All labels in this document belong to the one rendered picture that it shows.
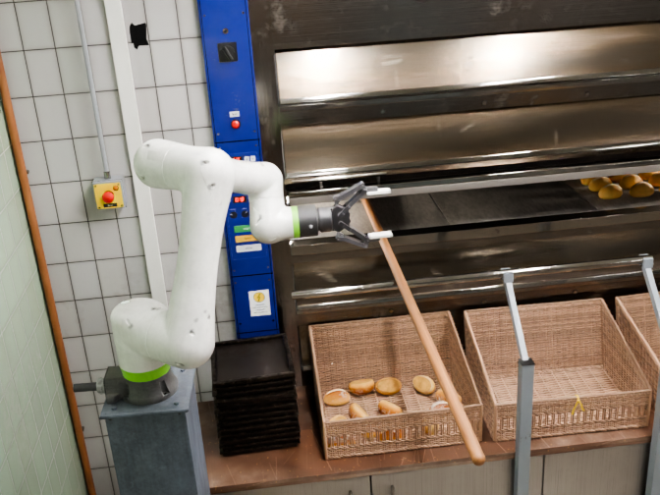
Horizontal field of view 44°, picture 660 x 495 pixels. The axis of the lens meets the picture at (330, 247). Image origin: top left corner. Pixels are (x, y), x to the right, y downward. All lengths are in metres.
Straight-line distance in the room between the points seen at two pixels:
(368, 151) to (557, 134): 0.68
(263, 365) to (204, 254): 1.00
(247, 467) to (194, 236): 1.18
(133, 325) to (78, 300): 1.11
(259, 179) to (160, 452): 0.77
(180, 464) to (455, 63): 1.60
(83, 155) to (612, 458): 2.10
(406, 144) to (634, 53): 0.85
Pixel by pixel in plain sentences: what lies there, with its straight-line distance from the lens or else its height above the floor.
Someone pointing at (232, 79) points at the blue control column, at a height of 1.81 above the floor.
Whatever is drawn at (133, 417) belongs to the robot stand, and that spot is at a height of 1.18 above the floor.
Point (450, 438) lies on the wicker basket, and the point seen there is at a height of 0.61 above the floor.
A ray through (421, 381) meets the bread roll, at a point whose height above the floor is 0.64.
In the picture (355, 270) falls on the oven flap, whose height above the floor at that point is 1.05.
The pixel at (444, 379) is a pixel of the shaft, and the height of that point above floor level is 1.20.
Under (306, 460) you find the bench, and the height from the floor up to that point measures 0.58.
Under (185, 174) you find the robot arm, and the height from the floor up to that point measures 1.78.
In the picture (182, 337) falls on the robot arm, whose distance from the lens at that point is 1.93.
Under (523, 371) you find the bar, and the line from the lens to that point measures 2.68.
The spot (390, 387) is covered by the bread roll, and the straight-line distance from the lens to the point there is 3.14.
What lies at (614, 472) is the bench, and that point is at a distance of 3.13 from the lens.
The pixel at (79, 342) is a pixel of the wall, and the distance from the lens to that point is 3.20.
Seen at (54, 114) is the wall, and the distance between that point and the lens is 2.89.
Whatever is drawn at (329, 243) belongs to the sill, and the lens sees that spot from 2.99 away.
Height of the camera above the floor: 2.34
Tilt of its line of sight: 23 degrees down
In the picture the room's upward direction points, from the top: 4 degrees counter-clockwise
